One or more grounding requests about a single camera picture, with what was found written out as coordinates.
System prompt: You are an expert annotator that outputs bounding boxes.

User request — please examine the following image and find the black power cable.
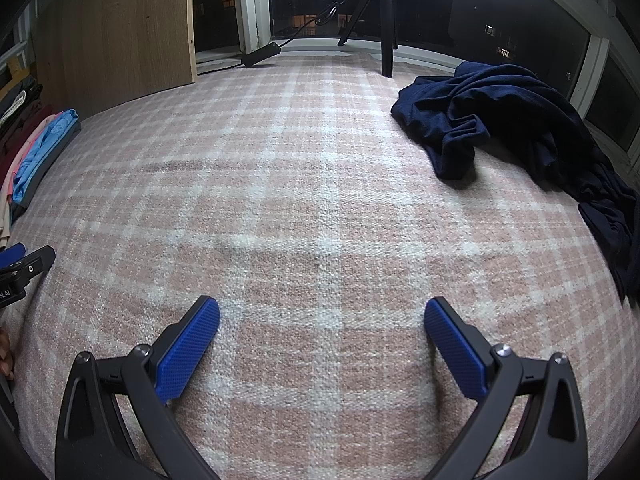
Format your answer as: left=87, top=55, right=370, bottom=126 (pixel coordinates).
left=272, top=0, right=353, bottom=47

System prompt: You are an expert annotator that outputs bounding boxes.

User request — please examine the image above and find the person's left hand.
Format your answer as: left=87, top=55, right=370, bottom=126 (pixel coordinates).
left=0, top=330, right=15, bottom=380

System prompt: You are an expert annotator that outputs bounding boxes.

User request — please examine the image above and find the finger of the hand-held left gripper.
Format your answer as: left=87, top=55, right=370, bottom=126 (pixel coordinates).
left=14, top=245, right=57, bottom=286
left=0, top=242, right=27, bottom=270

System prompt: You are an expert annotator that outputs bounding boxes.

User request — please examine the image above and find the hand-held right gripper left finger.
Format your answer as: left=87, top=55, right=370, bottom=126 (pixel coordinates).
left=54, top=295, right=222, bottom=480

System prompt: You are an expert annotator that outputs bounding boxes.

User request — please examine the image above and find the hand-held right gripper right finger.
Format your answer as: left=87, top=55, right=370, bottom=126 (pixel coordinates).
left=423, top=296, right=588, bottom=480

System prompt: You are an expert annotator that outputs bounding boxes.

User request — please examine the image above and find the stack of folded clothes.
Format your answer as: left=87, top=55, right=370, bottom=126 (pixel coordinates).
left=0, top=75, right=82, bottom=251

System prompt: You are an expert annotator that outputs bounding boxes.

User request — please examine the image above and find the navy blue shirt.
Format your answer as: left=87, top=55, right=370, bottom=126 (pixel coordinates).
left=391, top=60, right=640, bottom=303

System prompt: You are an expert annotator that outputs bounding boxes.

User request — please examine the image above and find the black tripod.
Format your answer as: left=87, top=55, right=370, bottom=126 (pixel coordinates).
left=337, top=0, right=401, bottom=78

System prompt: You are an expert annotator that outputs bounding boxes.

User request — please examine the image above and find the light wooden board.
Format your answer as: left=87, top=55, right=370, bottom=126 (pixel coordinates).
left=31, top=0, right=197, bottom=118

